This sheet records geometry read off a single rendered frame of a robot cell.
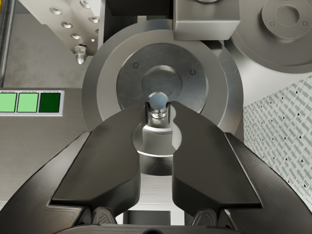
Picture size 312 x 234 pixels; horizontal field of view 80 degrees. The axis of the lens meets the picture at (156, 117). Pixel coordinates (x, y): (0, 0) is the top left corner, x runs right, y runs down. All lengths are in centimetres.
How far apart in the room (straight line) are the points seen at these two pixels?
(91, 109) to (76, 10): 31
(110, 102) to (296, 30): 18
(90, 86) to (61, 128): 38
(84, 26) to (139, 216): 51
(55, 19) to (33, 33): 184
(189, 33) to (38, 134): 50
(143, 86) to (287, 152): 23
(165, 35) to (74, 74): 179
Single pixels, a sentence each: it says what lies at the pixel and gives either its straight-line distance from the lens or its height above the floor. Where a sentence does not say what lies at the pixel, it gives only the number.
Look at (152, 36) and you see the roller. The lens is 19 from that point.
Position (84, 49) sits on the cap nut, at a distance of 58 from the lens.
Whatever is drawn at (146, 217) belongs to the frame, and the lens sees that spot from 60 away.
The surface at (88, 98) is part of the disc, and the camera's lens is 18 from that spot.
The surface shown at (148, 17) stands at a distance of 62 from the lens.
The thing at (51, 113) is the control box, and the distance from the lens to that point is 57.
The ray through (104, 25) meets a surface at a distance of 22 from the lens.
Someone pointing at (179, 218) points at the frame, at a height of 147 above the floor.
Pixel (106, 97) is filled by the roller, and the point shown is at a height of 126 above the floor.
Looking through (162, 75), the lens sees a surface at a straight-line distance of 16.
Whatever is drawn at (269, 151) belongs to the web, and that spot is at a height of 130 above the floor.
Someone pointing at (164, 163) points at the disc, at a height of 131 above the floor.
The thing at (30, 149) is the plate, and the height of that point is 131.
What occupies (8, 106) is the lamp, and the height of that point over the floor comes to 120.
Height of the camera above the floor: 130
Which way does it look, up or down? 9 degrees down
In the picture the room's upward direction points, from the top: 179 degrees counter-clockwise
